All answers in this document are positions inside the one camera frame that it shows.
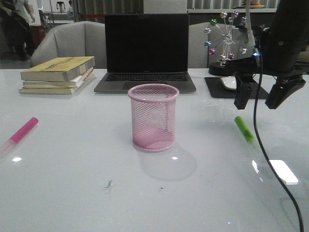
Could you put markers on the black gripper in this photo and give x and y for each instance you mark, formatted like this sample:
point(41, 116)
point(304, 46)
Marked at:
point(279, 47)

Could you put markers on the green highlighter pen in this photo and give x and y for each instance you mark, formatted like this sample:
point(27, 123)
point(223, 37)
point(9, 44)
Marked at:
point(245, 131)

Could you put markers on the pink highlighter pen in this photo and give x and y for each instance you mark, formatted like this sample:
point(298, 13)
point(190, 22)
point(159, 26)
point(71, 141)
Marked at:
point(6, 148)

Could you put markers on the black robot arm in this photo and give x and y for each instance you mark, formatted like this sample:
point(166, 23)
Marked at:
point(290, 12)

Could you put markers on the pink mesh pen holder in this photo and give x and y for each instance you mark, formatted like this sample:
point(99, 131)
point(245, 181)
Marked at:
point(153, 110)

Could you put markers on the white computer mouse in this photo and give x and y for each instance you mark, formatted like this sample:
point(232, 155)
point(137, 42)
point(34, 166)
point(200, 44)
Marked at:
point(229, 83)

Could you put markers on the black mouse pad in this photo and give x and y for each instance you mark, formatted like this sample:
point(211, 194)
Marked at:
point(217, 90)

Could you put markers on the ferris wheel desk toy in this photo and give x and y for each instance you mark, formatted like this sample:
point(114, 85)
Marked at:
point(226, 42)

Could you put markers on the right grey armchair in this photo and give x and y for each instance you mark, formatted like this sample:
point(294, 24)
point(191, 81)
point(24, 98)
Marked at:
point(198, 48)

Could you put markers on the grey armchair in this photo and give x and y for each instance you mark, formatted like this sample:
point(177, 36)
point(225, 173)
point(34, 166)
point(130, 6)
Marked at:
point(198, 48)
point(77, 39)

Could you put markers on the fruit bowl on counter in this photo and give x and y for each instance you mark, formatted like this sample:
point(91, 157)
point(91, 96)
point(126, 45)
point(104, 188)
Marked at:
point(253, 4)

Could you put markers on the grey open laptop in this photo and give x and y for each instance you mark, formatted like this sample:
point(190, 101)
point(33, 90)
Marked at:
point(145, 49)

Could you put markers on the left grey armchair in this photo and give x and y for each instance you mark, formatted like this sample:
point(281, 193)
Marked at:
point(77, 39)

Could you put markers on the middle cream book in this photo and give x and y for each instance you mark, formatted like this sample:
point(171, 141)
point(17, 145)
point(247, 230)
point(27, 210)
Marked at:
point(75, 82)

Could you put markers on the yellow top book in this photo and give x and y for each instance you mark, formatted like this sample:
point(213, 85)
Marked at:
point(59, 69)

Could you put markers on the yellow book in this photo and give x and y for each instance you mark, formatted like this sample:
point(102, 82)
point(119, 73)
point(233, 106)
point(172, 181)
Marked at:
point(65, 91)
point(59, 69)

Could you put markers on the red trash bin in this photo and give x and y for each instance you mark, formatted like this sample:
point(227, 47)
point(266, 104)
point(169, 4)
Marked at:
point(37, 33)

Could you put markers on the bottom yellow book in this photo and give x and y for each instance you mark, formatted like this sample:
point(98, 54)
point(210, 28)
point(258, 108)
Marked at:
point(65, 91)

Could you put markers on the person in background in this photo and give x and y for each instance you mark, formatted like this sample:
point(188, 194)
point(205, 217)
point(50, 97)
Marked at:
point(15, 16)

